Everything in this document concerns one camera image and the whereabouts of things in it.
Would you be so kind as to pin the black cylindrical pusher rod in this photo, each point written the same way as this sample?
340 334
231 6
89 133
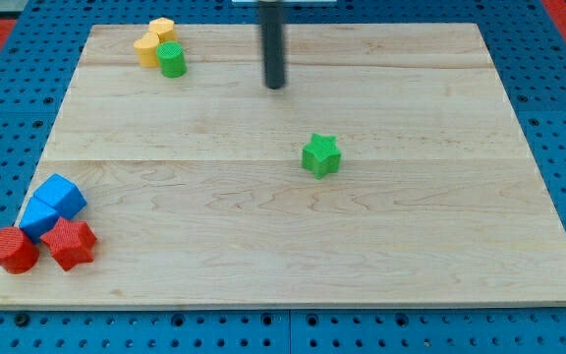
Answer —
271 27

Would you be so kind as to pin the green star block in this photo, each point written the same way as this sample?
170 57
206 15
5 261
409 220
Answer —
321 155

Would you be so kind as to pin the red star block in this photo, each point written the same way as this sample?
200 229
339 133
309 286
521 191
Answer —
70 243

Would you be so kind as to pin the yellow hexagon block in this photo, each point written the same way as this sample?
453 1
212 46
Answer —
164 28

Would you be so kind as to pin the green cylinder block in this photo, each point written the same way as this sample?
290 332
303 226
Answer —
172 63

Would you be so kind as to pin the yellow heart block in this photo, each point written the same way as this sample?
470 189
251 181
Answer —
145 48

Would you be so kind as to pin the wooden board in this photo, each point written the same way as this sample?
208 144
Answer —
196 192

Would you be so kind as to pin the blue cube block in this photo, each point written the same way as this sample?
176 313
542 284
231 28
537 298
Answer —
62 195

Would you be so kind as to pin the blue triangle block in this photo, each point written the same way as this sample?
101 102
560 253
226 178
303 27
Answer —
37 219

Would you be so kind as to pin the red cylinder block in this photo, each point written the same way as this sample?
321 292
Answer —
17 252

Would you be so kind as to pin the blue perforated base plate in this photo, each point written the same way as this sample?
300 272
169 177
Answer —
38 61

